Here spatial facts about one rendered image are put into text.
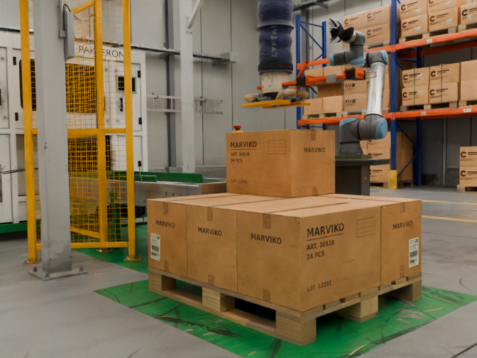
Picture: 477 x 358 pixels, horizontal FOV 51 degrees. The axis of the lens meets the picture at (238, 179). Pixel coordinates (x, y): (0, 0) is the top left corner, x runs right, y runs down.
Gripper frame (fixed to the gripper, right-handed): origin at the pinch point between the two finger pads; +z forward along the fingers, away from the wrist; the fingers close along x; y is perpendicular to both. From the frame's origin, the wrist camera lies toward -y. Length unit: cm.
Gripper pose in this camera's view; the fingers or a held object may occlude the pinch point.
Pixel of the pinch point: (330, 30)
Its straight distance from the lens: 334.3
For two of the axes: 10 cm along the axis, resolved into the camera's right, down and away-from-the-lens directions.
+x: -0.1, -10.0, -0.5
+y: -6.8, -0.3, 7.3
